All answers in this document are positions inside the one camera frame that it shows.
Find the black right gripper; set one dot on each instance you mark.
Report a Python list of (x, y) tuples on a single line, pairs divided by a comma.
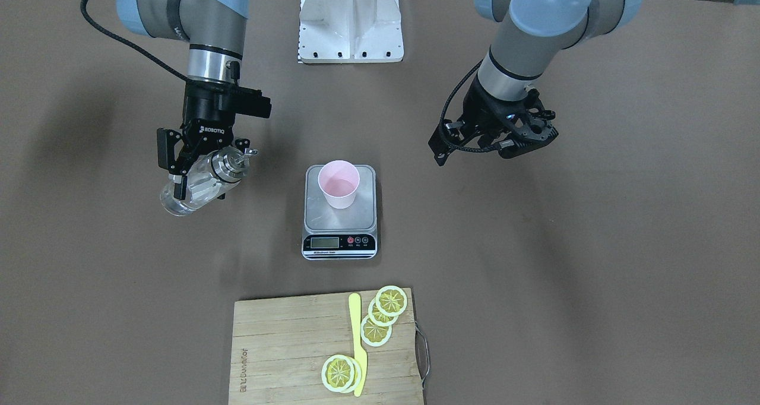
[(203, 113)]

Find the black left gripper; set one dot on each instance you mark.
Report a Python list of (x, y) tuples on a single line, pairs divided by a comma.
[(482, 109)]

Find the glass sauce bottle metal spout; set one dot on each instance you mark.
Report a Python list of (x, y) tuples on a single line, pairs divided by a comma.
[(209, 178)]

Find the pink plastic cup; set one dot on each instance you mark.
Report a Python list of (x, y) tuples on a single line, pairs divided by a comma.
[(339, 180)]

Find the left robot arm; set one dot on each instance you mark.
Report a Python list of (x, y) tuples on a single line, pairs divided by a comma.
[(532, 32)]

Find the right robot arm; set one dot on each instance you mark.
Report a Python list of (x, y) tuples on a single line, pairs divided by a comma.
[(214, 30)]

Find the digital kitchen scale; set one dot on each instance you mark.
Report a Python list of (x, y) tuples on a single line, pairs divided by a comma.
[(350, 233)]

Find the yellow plastic knife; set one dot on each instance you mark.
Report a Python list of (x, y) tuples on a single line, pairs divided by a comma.
[(356, 318)]

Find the middle lemon slice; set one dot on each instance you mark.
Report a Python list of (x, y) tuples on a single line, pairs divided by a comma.
[(377, 317)]

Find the wooden cutting board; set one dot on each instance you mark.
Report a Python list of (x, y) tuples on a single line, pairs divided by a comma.
[(279, 346)]

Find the lemon slice under tip slice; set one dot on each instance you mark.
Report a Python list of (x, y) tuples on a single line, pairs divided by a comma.
[(358, 376)]

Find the lemon slice by knife tip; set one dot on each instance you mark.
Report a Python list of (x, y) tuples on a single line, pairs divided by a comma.
[(337, 373)]

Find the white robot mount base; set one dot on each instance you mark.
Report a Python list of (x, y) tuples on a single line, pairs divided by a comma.
[(340, 31)]

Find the lemon slice near handle end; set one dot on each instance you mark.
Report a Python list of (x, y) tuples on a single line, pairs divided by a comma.
[(391, 301)]

